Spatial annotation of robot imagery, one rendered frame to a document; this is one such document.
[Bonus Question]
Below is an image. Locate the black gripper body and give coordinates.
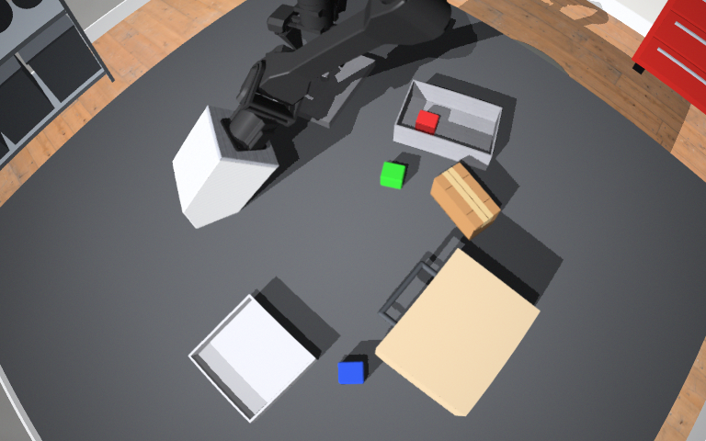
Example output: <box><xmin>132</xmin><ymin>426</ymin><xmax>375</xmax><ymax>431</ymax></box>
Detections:
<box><xmin>267</xmin><ymin>0</ymin><xmax>337</xmax><ymax>35</ymax></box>

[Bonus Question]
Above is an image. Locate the green block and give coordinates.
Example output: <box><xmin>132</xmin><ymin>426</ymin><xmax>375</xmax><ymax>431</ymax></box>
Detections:
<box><xmin>381</xmin><ymin>162</ymin><xmax>405</xmax><ymax>189</ymax></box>

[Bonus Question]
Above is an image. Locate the red block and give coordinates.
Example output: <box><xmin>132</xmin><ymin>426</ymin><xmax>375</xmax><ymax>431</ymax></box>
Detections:
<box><xmin>415</xmin><ymin>110</ymin><xmax>439</xmax><ymax>135</ymax></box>

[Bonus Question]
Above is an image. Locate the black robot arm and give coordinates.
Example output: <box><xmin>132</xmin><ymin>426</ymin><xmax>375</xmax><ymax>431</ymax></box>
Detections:
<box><xmin>221</xmin><ymin>0</ymin><xmax>451</xmax><ymax>152</ymax></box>

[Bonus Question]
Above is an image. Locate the blue block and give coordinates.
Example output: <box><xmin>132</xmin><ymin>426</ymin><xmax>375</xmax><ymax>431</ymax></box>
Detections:
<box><xmin>338</xmin><ymin>361</ymin><xmax>364</xmax><ymax>384</ymax></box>

